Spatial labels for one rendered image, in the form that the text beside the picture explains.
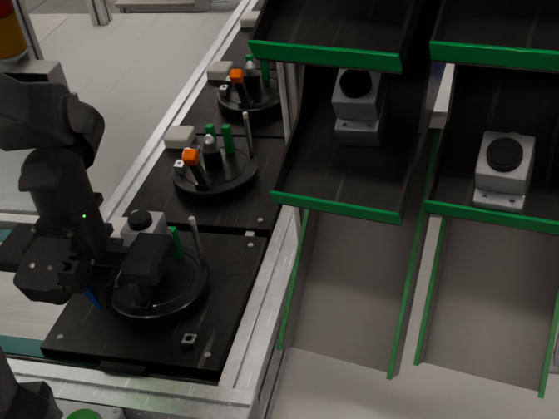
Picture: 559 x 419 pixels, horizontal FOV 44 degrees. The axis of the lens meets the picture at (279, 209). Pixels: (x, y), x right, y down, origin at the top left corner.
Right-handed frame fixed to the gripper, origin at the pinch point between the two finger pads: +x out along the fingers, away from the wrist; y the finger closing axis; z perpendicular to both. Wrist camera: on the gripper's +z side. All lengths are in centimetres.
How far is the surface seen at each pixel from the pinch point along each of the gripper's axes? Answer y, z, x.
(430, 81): 34.8, -13.1, -18.9
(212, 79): -11, -70, 12
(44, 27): -79, -118, 23
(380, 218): 31.1, -2.8, -10.1
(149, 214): 1.1, -12.7, 0.0
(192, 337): 7.7, -3.6, 11.6
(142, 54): -42, -102, 23
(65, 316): -11.1, -5.6, 12.5
